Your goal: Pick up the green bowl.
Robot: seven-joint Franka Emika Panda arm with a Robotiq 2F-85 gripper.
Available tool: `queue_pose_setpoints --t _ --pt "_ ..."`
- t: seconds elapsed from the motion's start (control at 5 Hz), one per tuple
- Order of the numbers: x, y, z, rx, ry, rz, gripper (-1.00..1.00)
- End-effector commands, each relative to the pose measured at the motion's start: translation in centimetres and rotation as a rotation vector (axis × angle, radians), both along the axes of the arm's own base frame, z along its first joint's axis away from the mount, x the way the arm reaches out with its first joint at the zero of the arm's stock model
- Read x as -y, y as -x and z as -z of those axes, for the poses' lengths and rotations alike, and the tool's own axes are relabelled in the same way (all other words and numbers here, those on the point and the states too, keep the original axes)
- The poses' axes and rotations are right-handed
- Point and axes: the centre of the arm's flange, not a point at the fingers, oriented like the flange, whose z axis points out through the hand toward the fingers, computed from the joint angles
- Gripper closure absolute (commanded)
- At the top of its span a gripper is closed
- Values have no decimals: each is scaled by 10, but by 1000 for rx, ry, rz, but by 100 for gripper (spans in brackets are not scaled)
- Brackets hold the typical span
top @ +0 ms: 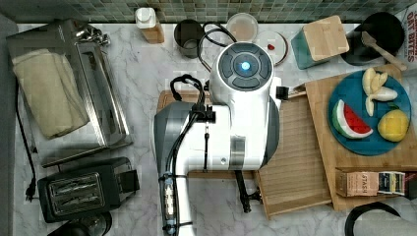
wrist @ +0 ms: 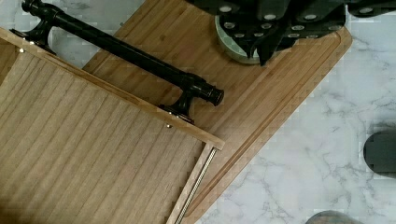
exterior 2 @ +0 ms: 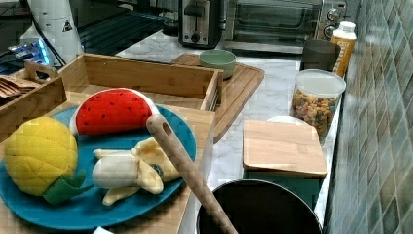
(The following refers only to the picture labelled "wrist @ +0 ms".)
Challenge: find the black round object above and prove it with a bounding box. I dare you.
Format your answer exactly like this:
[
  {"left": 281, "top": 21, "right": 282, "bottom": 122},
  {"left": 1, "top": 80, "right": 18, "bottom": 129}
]
[{"left": 363, "top": 130, "right": 396, "bottom": 178}]

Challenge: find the bamboo cutting board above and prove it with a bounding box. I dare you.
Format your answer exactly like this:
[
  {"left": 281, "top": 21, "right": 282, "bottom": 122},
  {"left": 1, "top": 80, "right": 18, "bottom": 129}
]
[{"left": 82, "top": 0, "right": 354, "bottom": 224}]

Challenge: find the wooden drawer tray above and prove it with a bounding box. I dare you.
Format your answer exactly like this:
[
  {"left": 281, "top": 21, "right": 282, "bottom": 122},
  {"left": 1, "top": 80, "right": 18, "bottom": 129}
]
[{"left": 0, "top": 31, "right": 224, "bottom": 224}]

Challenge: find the light green cup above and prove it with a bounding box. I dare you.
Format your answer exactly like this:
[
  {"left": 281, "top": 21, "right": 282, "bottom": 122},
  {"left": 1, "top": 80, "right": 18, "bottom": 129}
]
[{"left": 215, "top": 16, "right": 274, "bottom": 65}]

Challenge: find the black drawer handle bar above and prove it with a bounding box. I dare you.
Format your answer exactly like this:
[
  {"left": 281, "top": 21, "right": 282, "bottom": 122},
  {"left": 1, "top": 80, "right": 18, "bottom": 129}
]
[{"left": 11, "top": 0, "right": 224, "bottom": 124}]

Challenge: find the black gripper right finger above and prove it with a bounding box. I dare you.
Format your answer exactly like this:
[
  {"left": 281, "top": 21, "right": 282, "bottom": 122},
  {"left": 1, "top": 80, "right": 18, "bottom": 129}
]
[{"left": 257, "top": 6, "right": 346, "bottom": 66}]

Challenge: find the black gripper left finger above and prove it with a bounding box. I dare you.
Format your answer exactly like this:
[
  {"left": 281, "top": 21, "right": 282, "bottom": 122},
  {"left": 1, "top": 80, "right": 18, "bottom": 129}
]
[{"left": 219, "top": 12, "right": 287, "bottom": 59}]

